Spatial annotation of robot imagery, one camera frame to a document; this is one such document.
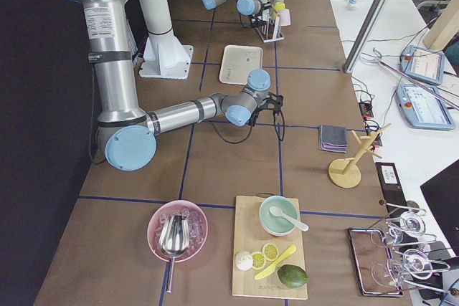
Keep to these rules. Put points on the folded grey cloth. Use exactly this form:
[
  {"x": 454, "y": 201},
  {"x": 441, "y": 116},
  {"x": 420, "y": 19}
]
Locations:
[{"x": 332, "y": 139}]

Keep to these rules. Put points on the pink plastic cup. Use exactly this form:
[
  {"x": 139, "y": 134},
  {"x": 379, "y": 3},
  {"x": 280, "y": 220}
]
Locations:
[{"x": 284, "y": 18}]

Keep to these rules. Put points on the green avocado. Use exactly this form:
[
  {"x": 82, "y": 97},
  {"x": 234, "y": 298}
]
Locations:
[{"x": 292, "y": 276}]

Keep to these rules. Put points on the yellow plastic cup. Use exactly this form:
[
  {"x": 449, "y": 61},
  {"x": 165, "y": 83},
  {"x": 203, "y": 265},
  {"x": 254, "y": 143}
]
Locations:
[{"x": 277, "y": 7}]

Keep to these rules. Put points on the electronics board with wires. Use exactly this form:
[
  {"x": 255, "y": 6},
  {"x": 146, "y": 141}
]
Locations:
[{"x": 366, "y": 110}]

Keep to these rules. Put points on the black metal tray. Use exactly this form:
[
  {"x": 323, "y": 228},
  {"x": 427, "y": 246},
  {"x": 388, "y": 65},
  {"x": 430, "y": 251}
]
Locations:
[{"x": 368, "y": 253}]

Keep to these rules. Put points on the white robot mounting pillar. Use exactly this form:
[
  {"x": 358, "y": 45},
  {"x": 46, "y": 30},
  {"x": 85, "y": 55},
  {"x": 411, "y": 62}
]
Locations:
[{"x": 164, "y": 55}]

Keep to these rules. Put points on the black monitor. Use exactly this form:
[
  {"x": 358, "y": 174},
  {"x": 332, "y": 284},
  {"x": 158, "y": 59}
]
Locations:
[{"x": 441, "y": 195}]

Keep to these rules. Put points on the metal ice scoop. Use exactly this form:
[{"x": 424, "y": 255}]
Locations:
[{"x": 173, "y": 242}]

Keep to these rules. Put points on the wine glass rack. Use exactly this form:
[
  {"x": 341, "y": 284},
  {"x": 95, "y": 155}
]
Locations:
[{"x": 413, "y": 267}]

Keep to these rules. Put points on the reacher grabber tool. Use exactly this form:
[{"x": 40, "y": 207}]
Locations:
[{"x": 378, "y": 60}]

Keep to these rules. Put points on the aluminium frame post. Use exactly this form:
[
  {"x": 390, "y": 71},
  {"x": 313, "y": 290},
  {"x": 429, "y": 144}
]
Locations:
[{"x": 363, "y": 35}]

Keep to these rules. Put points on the white cup drying rack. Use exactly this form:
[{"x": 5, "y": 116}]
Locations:
[{"x": 271, "y": 32}]

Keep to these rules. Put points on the pink bowl of ice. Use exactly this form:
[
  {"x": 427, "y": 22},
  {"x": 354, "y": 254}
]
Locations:
[{"x": 192, "y": 217}]

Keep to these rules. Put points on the white garlic bulb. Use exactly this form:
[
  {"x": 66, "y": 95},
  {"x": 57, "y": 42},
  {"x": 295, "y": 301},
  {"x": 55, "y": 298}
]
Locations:
[{"x": 243, "y": 261}]

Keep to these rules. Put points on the black box with label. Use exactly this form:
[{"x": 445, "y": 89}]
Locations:
[{"x": 390, "y": 183}]

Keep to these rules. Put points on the lemon slice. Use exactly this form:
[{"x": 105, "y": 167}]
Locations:
[
  {"x": 271, "y": 251},
  {"x": 258, "y": 260}
]

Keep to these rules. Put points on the teach pendant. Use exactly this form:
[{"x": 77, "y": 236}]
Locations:
[
  {"x": 423, "y": 64},
  {"x": 422, "y": 109}
]

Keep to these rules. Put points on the white plastic spoon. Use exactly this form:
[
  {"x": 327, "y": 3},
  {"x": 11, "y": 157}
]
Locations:
[{"x": 276, "y": 211}]

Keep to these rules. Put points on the wooden mug tree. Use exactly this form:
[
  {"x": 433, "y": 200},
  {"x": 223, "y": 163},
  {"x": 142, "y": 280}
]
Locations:
[{"x": 344, "y": 172}]

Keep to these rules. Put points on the yellow plastic knife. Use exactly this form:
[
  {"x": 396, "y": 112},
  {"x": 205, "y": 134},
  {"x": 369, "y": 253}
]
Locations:
[{"x": 271, "y": 268}]

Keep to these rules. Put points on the mint green bowl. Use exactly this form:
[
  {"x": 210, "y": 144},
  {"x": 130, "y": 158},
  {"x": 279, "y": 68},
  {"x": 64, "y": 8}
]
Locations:
[{"x": 277, "y": 225}]

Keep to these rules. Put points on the lower teach pendant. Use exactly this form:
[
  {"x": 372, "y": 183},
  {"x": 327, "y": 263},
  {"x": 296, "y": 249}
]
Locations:
[{"x": 422, "y": 109}]

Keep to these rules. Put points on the cream rectangular tray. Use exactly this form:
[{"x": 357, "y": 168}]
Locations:
[{"x": 237, "y": 63}]

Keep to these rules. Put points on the wooden cutting board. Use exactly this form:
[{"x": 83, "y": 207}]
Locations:
[{"x": 250, "y": 236}]

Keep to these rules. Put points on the upper teach pendant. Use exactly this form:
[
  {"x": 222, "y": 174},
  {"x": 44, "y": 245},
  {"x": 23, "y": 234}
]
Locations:
[{"x": 423, "y": 64}]

